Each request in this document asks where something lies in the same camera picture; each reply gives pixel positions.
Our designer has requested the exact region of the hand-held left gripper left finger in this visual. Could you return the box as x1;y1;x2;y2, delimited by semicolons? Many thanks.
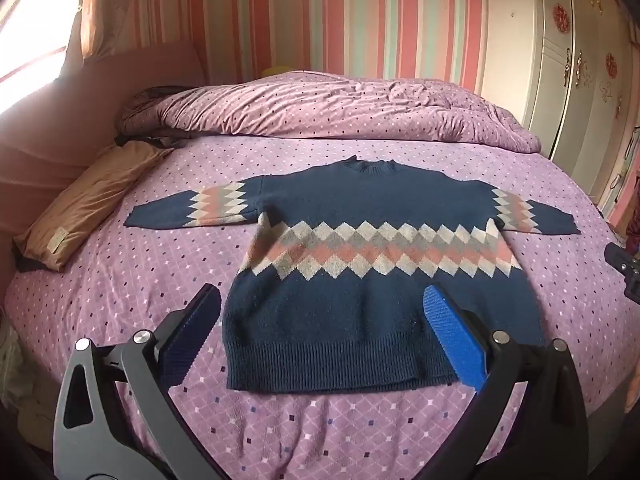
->
52;283;236;480

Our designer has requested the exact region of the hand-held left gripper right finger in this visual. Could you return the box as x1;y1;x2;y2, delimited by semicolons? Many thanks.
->
422;283;591;480

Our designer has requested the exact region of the navy diamond-patterned knit sweater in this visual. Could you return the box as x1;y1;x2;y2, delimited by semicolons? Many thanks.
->
124;156;581;393

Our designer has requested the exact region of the bed with purple dotted sheet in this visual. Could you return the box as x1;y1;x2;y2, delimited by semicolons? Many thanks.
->
7;137;640;480

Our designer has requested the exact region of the tan pillow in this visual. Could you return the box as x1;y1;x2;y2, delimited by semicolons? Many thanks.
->
12;140;173;272

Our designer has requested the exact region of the white crumpled cloth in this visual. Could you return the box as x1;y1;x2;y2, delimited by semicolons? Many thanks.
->
0;310;56;441

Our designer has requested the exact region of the dark cloth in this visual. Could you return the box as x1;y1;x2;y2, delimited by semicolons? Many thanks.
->
115;86;188;147

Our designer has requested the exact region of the pink padded headboard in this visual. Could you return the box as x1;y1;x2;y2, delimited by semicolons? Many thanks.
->
0;42;211;306

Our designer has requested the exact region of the purple dotted duvet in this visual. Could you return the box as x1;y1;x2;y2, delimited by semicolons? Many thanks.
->
117;71;543;156

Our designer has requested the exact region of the bright window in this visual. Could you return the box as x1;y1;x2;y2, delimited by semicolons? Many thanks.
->
0;0;83;113

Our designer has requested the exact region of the pink curtain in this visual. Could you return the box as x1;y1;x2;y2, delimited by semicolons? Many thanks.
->
75;0;151;61

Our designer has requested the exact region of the white wardrobe with gold handles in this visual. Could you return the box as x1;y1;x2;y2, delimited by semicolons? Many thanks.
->
480;0;640;211

